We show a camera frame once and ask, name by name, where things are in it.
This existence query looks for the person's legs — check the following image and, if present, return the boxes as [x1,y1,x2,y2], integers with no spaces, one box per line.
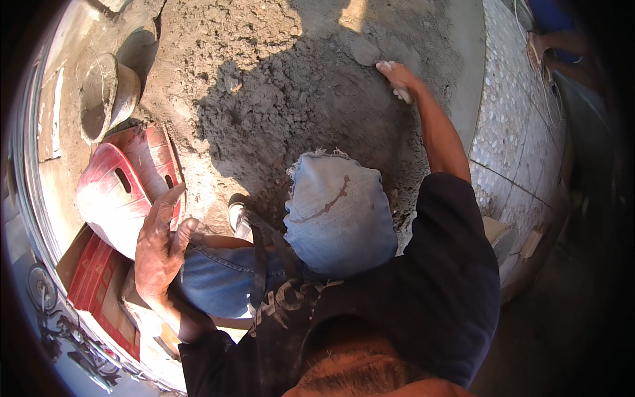
[171,148,399,331]

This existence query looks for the broken tile piece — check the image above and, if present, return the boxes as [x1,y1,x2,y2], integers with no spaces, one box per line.
[483,215,520,265]

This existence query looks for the red cardboard carton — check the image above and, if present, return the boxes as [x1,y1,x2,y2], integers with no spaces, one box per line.
[56,226,142,363]

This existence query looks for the grey cement mortar heap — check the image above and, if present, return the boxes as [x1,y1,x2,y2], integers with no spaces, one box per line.
[139,0,488,249]

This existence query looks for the cement-covered bucket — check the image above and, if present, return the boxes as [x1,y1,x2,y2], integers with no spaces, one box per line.
[75,49,142,146]

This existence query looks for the parked motorbike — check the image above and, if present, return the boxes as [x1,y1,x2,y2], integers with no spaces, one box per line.
[27,263,123,394]

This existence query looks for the person's left hand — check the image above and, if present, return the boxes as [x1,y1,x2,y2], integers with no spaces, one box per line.
[134,183,200,306]

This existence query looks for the white-handled mason trowel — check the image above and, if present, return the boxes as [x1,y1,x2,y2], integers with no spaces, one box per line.
[349,37,414,105]

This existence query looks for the cement-stained wooden board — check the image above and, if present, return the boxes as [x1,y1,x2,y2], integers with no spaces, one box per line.
[37,65,65,162]

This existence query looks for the person's body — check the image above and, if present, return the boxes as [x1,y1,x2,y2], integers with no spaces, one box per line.
[178,172,502,397]

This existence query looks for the person's right hand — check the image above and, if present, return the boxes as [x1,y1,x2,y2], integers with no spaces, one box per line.
[375,61,426,104]

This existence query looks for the red plastic stool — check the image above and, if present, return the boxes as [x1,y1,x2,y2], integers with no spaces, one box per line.
[76,124,187,262]

